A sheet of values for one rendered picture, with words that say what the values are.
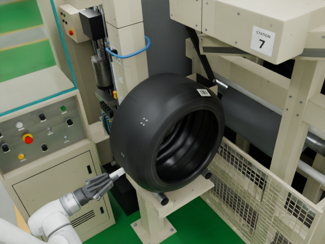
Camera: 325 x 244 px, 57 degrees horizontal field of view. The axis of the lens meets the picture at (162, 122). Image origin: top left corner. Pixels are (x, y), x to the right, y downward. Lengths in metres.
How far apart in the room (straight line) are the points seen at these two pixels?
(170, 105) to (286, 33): 0.49
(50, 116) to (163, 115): 0.79
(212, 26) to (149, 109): 0.41
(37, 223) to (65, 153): 0.65
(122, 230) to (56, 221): 1.26
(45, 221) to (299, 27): 1.16
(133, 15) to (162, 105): 0.42
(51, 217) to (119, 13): 0.88
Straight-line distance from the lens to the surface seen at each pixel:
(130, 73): 1.45
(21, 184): 1.93
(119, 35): 1.35
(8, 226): 1.14
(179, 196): 1.65
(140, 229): 2.50
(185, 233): 2.47
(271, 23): 1.03
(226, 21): 1.16
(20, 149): 1.84
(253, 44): 1.09
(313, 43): 1.12
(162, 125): 1.18
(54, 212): 1.33
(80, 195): 1.34
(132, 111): 1.25
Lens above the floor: 2.11
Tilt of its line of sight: 38 degrees down
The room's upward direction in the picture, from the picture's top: 4 degrees counter-clockwise
